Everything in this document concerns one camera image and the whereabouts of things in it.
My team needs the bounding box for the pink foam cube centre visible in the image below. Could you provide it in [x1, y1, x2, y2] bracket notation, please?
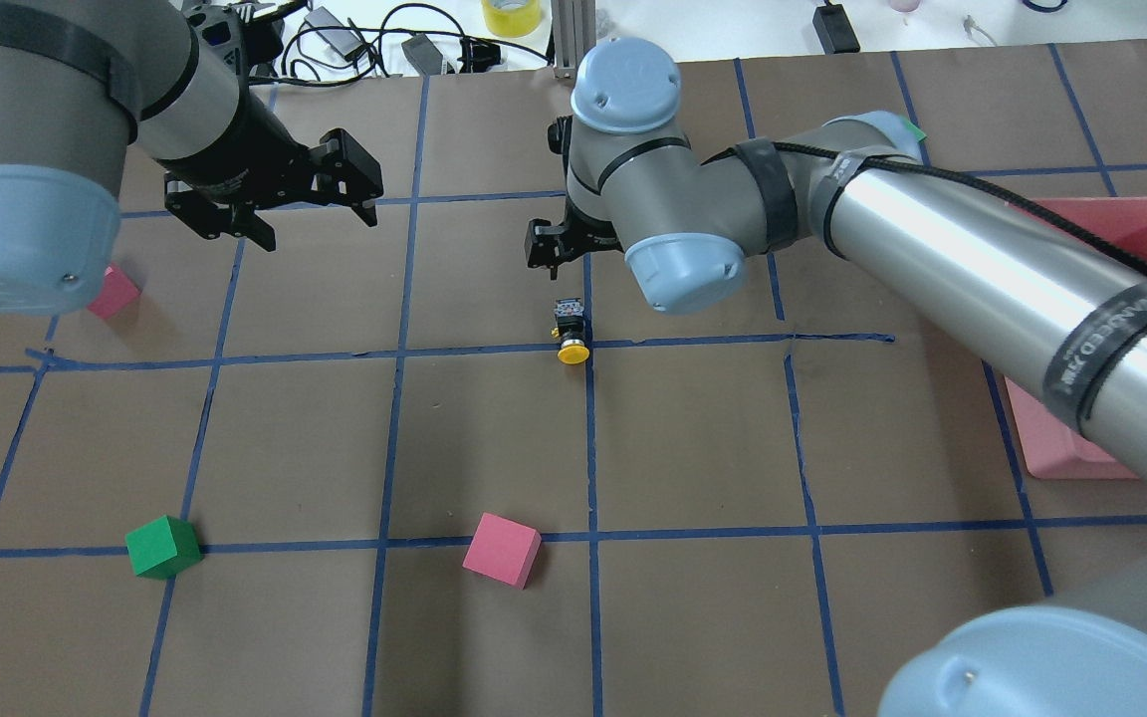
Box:
[461, 512, 543, 590]

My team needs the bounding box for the pink foam cube far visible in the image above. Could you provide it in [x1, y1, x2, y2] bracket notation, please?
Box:
[86, 262, 142, 321]

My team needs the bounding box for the pink foam cube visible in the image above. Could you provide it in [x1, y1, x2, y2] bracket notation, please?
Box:
[461, 512, 543, 590]
[86, 262, 142, 321]

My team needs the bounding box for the yellow tape roll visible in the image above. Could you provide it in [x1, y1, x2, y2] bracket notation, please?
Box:
[481, 0, 543, 38]

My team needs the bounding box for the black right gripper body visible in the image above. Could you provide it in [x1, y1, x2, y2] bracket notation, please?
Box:
[524, 198, 624, 272]

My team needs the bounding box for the black power adapter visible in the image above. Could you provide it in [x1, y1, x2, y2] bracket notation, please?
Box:
[811, 1, 861, 55]

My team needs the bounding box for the pink plastic tray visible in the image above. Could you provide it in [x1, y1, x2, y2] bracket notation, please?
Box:
[997, 196, 1147, 481]

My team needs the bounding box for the green foam cube near tray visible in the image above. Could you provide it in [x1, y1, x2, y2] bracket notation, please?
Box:
[902, 117, 927, 142]

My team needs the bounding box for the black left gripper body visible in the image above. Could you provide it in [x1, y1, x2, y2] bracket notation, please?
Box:
[163, 95, 331, 235]

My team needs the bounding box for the yellow push button switch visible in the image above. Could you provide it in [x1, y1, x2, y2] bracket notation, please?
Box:
[552, 298, 591, 364]

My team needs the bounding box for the aluminium frame post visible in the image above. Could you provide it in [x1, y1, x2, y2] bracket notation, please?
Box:
[548, 0, 599, 79]

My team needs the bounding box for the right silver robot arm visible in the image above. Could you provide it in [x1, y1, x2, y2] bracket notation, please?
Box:
[525, 38, 1147, 716]

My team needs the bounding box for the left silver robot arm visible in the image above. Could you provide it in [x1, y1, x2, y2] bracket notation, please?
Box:
[0, 1, 383, 315]

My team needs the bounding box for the green foam cube near base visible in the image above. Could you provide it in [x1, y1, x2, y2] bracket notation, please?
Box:
[124, 516, 203, 580]

